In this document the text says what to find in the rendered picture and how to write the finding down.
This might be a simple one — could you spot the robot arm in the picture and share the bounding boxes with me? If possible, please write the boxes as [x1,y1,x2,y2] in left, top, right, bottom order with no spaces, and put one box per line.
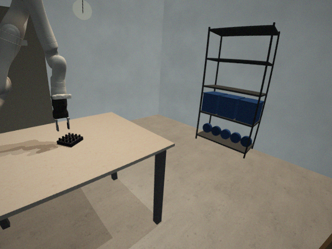
[0,0,66,110]

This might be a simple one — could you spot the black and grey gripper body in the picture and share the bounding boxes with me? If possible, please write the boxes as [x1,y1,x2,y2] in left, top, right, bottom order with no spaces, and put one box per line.
[51,87,72,119]

